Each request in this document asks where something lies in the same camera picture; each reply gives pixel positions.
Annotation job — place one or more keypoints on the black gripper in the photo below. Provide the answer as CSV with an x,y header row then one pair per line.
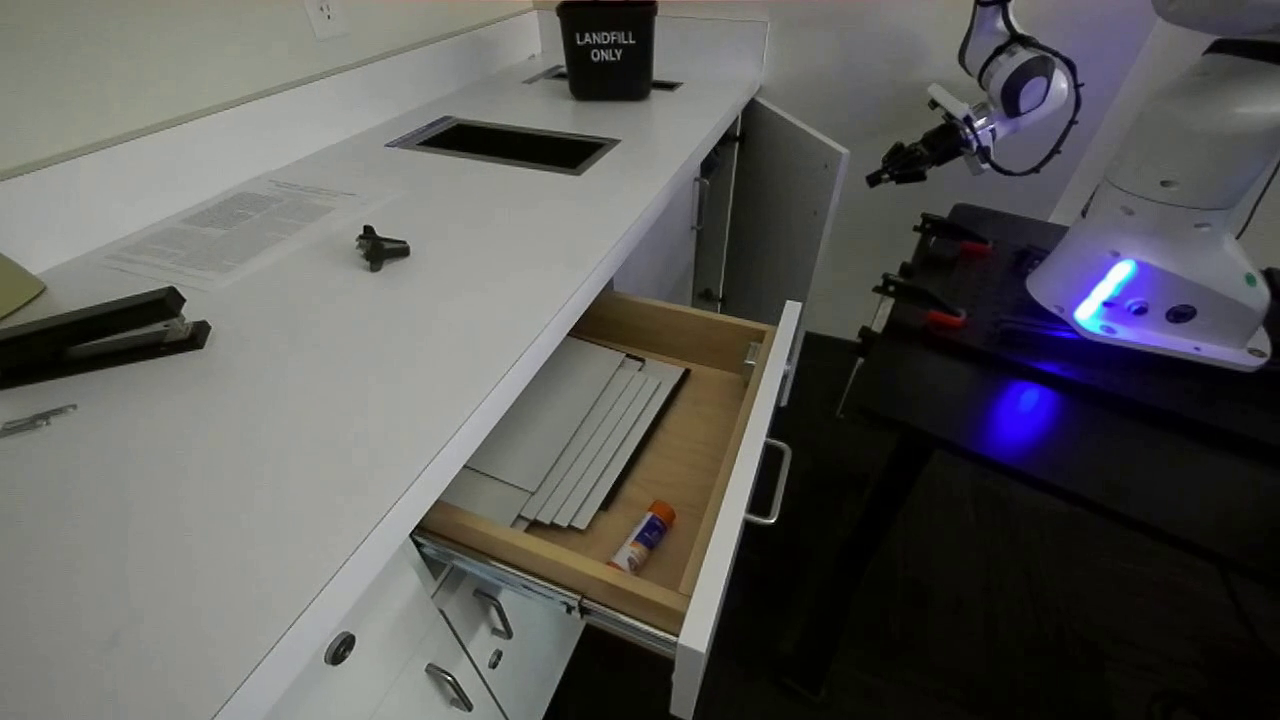
x,y
930,148

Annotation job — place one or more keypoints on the open wooden drawer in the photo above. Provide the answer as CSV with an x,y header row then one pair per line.
x,y
694,440

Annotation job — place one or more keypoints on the black red clamp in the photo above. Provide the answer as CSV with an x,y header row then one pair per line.
x,y
954,240
922,306

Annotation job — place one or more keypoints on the black landfill bin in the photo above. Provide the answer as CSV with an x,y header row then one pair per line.
x,y
604,53

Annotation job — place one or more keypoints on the black robot table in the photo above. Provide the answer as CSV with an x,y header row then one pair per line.
x,y
1132,415

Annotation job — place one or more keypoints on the grey metal sheet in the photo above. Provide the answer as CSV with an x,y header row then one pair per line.
x,y
547,415

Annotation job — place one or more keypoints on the glue stick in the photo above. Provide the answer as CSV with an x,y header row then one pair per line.
x,y
645,538

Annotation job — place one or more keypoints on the small black knob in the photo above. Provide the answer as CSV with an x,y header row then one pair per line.
x,y
381,247

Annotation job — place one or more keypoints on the white backsplash outlet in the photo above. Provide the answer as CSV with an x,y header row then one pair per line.
x,y
327,12

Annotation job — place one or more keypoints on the white countertop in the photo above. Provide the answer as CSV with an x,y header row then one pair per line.
x,y
335,402

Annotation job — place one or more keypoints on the white printed paper sheet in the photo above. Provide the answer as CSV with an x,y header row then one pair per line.
x,y
226,225

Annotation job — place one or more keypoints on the round metal lock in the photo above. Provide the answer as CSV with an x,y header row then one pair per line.
x,y
343,650

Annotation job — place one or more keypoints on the black stapler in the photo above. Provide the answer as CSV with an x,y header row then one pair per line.
x,y
93,333

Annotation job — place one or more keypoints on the olive paper pad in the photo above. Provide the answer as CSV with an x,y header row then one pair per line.
x,y
13,286

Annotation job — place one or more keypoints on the white wrist camera block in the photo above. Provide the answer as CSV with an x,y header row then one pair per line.
x,y
962,112

